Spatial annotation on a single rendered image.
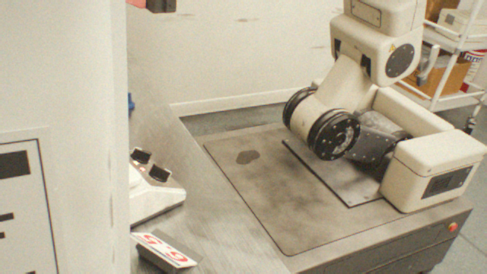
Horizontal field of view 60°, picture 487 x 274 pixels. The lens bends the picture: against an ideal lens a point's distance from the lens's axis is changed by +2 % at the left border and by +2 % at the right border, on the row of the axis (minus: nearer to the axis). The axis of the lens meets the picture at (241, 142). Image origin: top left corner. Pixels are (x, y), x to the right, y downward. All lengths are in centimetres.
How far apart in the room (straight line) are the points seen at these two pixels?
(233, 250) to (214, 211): 8
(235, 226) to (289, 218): 62
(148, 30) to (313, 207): 122
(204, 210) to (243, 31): 173
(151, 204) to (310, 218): 74
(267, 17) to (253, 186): 125
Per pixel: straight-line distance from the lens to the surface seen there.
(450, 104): 274
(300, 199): 137
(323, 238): 127
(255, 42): 241
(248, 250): 65
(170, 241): 64
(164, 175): 68
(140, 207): 64
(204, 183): 75
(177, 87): 231
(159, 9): 53
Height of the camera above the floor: 123
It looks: 33 degrees down
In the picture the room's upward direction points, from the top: 9 degrees clockwise
